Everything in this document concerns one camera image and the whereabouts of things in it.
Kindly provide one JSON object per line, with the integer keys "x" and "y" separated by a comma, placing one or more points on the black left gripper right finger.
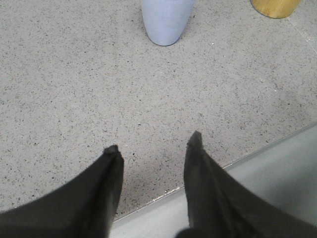
{"x": 220, "y": 207}

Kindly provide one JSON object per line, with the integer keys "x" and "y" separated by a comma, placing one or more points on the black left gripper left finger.
{"x": 85, "y": 207}

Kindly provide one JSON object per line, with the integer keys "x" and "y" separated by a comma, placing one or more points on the blue plastic cup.
{"x": 165, "y": 20}

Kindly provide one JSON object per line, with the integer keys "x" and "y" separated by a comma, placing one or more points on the bamboo cylinder holder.
{"x": 275, "y": 8}

